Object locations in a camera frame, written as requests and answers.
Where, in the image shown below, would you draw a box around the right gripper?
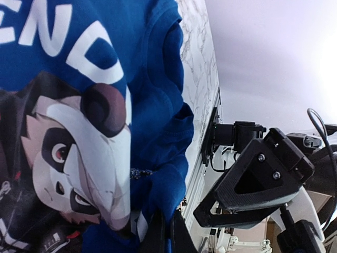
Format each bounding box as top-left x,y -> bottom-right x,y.
214,127 -> 316,215

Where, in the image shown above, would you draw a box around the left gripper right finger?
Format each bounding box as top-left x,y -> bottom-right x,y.
170,210 -> 197,253

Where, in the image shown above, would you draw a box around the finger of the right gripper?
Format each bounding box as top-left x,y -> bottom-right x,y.
193,200 -> 279,229

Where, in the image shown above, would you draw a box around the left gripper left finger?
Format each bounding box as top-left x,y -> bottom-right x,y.
138,209 -> 166,253

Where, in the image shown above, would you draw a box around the sparkly flower brooch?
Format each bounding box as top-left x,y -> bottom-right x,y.
130,168 -> 153,180

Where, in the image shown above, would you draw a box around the blue printed t-shirt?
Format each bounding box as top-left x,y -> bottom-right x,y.
1,1 -> 194,252

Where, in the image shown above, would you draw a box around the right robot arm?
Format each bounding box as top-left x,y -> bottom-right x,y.
193,108 -> 336,252

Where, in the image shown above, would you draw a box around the aluminium front rail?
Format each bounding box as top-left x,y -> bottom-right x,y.
181,88 -> 221,251

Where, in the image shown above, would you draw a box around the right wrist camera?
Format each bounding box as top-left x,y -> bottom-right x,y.
277,206 -> 326,253

